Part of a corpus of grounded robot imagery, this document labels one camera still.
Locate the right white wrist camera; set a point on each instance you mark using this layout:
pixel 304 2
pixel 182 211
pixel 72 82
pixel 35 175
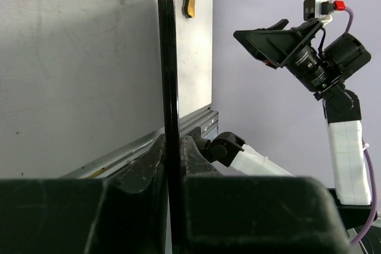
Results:
pixel 321 9

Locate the black framed whiteboard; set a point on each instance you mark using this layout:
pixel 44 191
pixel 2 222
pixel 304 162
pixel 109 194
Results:
pixel 168 46

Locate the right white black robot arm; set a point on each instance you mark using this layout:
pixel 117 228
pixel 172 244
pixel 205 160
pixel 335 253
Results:
pixel 354 191

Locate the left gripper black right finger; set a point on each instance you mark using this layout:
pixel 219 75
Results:
pixel 255 214

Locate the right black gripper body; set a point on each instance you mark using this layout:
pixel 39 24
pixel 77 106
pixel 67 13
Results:
pixel 299 57

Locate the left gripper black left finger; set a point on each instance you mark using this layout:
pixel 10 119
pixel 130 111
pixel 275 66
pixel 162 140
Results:
pixel 123 213

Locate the yellow black whiteboard eraser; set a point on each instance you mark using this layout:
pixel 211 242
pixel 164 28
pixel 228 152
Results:
pixel 189 8

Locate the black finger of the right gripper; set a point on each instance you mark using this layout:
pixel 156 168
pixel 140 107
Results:
pixel 272 47
pixel 280 25

